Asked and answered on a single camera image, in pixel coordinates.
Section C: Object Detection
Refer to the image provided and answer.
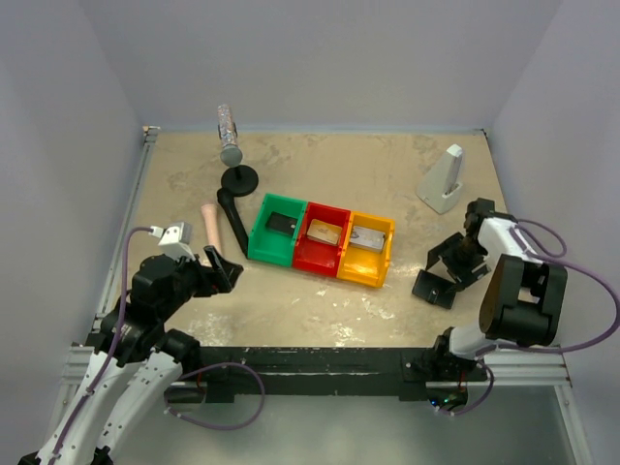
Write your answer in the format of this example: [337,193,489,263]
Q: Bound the black leather card holder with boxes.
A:
[412,269,457,310]

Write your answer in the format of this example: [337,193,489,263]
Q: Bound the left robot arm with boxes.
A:
[20,246,243,464]

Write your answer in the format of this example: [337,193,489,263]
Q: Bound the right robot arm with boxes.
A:
[412,198,568,360]

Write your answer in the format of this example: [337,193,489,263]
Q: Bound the silver cards in yellow bin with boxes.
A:
[349,225,386,253]

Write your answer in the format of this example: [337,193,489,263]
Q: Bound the gold cards in red bin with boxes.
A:
[306,219,342,246]

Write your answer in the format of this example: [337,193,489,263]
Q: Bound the pink cylinder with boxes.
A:
[201,203,223,258]

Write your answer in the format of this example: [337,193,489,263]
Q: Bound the green plastic bin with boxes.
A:
[248,193,307,267]

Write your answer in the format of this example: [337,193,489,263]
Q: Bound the white wedge stand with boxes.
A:
[416,144,464,215]

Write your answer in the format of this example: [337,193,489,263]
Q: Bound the yellow plastic bin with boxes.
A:
[336,210,395,288]

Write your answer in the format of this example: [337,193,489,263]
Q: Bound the glitter tube on black stand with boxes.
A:
[217,104,259,197]

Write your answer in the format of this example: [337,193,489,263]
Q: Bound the red plastic bin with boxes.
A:
[292,202,351,278]

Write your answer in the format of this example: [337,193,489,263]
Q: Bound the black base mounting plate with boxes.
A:
[164,344,490,406]

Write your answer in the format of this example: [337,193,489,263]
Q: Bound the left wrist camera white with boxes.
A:
[149,222,195,261]

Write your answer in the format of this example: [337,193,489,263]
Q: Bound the black bin handle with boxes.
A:
[216,187,249,258]

